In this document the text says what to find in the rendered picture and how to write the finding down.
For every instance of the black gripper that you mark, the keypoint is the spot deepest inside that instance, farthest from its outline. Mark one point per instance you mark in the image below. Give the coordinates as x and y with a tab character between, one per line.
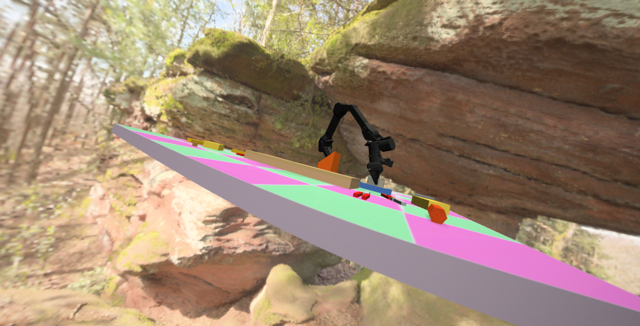
376	167

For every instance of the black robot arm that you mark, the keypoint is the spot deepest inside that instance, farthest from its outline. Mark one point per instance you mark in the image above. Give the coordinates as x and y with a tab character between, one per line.
369	132

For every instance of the blue rectangular tray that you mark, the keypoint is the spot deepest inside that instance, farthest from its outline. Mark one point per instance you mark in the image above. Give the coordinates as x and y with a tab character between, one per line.
375	188

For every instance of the orange-handled awl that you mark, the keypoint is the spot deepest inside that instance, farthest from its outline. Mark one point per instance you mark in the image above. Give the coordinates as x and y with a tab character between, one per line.
437	214

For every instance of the tan wooden panel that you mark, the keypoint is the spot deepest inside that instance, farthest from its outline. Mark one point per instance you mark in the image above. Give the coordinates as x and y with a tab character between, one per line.
304	170

